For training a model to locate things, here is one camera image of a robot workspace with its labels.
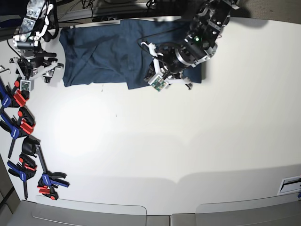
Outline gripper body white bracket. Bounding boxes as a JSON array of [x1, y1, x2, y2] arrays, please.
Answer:
[[140, 41, 193, 93], [9, 57, 63, 92]]

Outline blue T-shirt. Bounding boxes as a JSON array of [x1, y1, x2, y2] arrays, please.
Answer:
[[59, 19, 190, 89]]

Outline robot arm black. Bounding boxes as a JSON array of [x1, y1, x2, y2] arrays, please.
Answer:
[[9, 0, 64, 92], [138, 0, 239, 92]]

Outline blue red clamp top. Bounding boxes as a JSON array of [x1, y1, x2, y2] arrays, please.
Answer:
[[0, 76, 29, 114]]

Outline blue red clamp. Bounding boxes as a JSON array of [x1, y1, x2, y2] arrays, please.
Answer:
[[22, 137, 70, 200], [0, 106, 35, 159], [7, 153, 37, 200], [0, 76, 29, 114]]

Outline blue red clamp bottom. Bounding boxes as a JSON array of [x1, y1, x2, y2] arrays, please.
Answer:
[[22, 137, 70, 200]]

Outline grey chair backs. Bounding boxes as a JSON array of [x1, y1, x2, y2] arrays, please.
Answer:
[[5, 201, 301, 226]]

